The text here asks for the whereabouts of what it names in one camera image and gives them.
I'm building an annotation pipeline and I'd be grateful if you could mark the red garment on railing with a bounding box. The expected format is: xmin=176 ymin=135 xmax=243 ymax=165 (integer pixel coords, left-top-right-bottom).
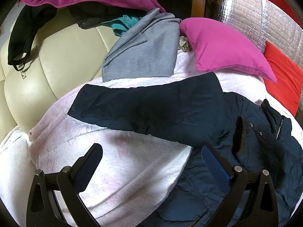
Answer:
xmin=269 ymin=0 xmax=302 ymax=28

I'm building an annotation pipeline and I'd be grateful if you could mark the black garment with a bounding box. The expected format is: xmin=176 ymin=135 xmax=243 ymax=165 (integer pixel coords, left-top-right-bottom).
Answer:
xmin=8 ymin=2 xmax=147 ymax=71

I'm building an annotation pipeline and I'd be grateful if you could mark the teal garment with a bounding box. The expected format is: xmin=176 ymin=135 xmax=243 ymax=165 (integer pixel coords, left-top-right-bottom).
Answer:
xmin=101 ymin=15 xmax=141 ymax=36

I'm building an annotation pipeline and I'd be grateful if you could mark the grey garment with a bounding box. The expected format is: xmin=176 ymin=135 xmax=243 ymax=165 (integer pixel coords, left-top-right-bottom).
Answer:
xmin=102 ymin=8 xmax=181 ymax=82

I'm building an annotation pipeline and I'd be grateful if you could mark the cream leather sofa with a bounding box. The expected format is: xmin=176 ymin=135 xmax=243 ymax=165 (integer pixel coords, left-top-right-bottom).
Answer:
xmin=1 ymin=9 xmax=118 ymax=139

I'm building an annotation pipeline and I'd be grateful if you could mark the red cushion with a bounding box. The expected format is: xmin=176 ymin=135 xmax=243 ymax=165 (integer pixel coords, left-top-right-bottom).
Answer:
xmin=264 ymin=41 xmax=302 ymax=116

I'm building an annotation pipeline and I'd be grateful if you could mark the navy blue puffer jacket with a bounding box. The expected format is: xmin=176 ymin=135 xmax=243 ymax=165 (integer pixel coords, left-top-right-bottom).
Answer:
xmin=68 ymin=73 xmax=302 ymax=226

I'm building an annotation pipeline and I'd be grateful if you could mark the silver foil insulation board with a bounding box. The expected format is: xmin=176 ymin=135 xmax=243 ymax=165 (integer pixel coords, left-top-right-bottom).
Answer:
xmin=217 ymin=0 xmax=302 ymax=66

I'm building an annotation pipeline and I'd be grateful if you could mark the magenta pillow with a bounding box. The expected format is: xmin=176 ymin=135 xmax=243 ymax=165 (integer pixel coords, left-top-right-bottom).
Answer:
xmin=180 ymin=17 xmax=277 ymax=82

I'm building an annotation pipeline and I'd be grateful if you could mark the white pink blanket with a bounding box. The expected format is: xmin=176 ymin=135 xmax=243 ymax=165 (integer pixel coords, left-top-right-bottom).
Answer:
xmin=0 ymin=49 xmax=303 ymax=227

